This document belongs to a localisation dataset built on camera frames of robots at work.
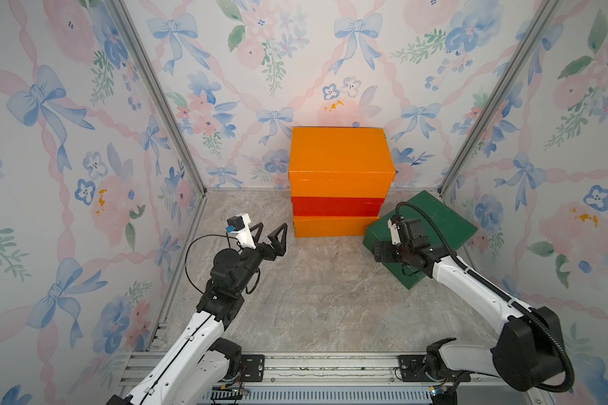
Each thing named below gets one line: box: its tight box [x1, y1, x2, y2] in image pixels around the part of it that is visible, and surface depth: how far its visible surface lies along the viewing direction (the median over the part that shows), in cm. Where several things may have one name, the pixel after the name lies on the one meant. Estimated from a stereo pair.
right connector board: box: [429, 390, 458, 405], surface depth 72 cm
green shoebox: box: [400, 189, 478, 250], surface depth 97 cm
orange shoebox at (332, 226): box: [293, 216, 380, 238], surface depth 100 cm
